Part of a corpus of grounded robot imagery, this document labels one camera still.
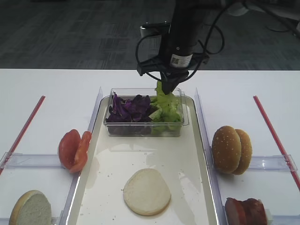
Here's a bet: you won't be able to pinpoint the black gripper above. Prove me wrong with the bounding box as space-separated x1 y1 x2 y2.
136 22 209 95

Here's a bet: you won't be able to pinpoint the green lettuce leaf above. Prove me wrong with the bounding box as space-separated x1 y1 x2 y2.
155 81 175 111

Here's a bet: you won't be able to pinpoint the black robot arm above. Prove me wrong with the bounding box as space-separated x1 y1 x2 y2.
136 0 208 95

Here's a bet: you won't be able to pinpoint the green lettuce pile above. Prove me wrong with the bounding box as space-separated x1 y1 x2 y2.
149 97 181 135

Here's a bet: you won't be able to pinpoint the front meat patty slice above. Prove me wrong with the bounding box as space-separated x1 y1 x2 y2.
225 198 247 225

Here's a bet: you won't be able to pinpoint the purple cabbage leaves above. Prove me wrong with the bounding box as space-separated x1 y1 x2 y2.
105 92 152 123

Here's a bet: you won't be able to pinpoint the clear plastic food container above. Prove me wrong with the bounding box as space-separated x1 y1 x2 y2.
103 88 189 136

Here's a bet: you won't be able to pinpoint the front sesame bun top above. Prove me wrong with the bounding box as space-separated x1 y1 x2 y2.
211 126 241 173

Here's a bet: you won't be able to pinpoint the sesame bun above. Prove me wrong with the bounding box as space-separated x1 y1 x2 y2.
211 126 241 173
233 129 252 175

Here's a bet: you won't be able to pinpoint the right red strip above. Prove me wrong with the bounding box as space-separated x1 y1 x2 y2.
253 96 300 189

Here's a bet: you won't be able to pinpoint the red strip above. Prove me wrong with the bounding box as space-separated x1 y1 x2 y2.
0 96 45 174
253 96 300 189

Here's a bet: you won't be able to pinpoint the rear sesame bun top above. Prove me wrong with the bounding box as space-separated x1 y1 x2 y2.
233 129 252 175

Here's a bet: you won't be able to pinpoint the bottom bun slice on tray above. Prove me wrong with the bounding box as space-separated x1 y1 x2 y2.
123 168 172 216

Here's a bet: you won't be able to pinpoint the clear holder upper right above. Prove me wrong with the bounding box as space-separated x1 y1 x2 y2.
248 155 298 172

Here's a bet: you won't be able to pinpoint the clear holder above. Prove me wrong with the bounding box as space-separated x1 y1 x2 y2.
0 152 64 169
51 211 63 225
267 215 300 225
248 155 298 172

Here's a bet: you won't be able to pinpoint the cream metal tray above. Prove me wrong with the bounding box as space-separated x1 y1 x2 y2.
68 97 218 225

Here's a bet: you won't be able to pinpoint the left red strip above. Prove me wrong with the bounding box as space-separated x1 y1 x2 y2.
0 96 45 174

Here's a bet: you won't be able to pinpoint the clear holder upper left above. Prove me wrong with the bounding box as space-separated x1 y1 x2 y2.
0 152 64 169

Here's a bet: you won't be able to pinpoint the clear holder lower left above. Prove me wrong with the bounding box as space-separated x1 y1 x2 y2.
51 211 63 225

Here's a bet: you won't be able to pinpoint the clear holder lower right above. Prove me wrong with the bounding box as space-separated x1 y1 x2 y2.
267 215 300 225

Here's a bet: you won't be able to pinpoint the upright bun half left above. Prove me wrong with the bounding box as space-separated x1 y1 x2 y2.
8 190 52 225

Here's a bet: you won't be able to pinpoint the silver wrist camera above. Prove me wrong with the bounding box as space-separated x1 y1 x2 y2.
140 22 171 38

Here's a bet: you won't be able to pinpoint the black cable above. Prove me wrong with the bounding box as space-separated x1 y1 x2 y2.
135 0 249 82

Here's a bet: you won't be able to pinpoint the right long clear rail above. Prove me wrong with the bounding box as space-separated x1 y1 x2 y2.
195 89 228 225

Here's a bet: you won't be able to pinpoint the long clear rail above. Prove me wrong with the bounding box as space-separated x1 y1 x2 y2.
56 87 103 225
195 89 228 225

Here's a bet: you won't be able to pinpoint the left long clear rail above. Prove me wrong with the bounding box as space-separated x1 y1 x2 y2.
56 87 103 225

